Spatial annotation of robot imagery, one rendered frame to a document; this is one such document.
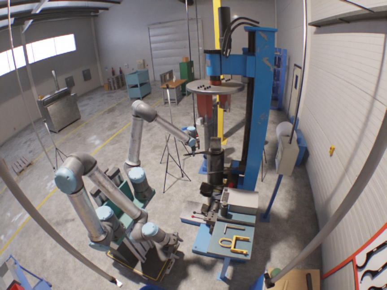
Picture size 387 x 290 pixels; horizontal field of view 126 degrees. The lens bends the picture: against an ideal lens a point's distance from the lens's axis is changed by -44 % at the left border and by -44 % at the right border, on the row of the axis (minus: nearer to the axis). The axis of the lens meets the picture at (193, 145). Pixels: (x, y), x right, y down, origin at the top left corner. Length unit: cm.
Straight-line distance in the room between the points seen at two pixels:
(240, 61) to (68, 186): 154
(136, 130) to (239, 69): 106
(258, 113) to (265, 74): 38
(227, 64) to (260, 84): 35
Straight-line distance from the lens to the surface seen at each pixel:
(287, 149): 214
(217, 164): 208
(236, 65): 164
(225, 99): 191
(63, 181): 85
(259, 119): 173
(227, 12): 168
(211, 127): 337
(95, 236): 124
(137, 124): 151
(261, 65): 159
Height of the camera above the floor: 267
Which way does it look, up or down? 33 degrees down
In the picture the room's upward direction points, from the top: 4 degrees counter-clockwise
